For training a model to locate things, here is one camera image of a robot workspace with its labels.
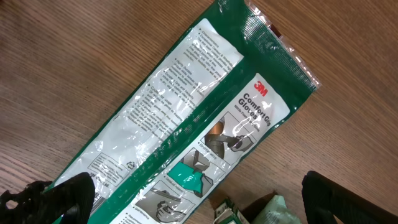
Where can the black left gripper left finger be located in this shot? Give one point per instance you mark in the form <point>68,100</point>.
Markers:
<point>69,202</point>

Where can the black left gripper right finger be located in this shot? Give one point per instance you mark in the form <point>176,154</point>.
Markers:
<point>325,201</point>

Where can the mint green wipes packet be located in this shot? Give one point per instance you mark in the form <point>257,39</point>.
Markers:
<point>276,212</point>

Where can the green white medicine box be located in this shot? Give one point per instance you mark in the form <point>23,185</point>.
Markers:
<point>228,213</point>

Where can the green glove packet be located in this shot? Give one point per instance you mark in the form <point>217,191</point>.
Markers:
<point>224,86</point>

